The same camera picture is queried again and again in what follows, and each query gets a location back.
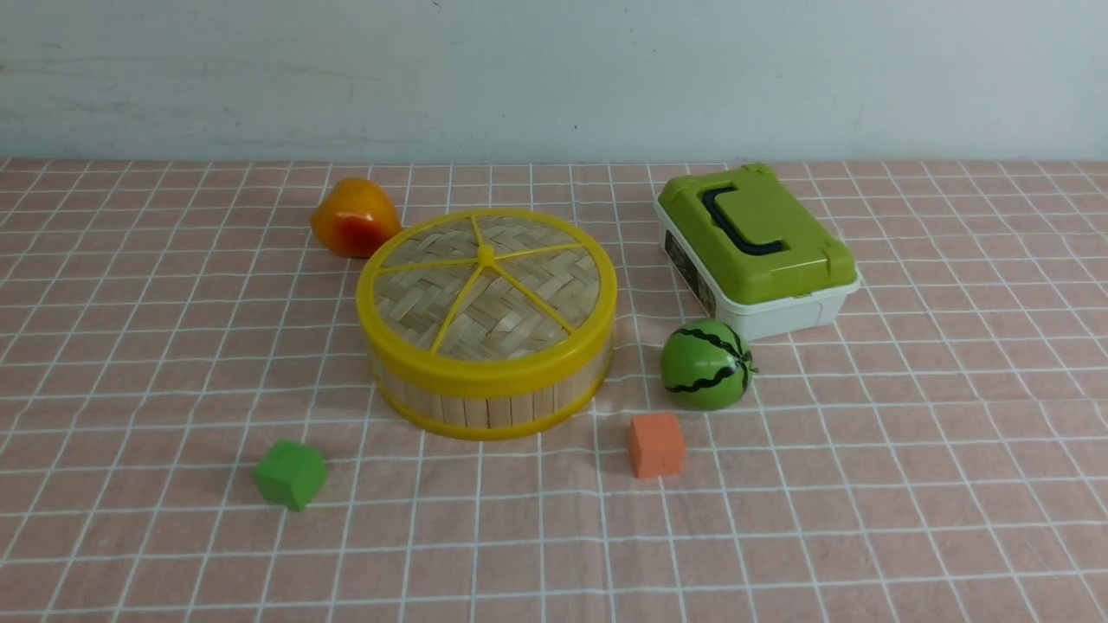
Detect yellow woven bamboo steamer lid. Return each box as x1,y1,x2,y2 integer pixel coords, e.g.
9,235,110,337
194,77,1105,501
355,210,617,400

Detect bamboo steamer basket yellow rim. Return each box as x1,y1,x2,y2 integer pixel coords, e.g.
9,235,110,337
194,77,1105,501
368,339,613,441

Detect green toy watermelon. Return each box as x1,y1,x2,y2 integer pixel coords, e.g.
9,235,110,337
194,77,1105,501
660,319,758,413

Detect orange foam cube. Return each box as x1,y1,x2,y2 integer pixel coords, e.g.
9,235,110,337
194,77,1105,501
627,413,687,478

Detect green lidded white storage box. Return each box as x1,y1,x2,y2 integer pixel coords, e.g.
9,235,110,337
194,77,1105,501
654,163,861,343

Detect orange yellow toy pear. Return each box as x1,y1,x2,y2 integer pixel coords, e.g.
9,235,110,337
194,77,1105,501
310,177,403,259

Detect green foam cube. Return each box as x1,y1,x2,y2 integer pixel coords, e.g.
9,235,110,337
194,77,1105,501
252,439,327,511

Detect pink checkered tablecloth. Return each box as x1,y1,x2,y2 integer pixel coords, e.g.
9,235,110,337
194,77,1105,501
1,159,1107,622

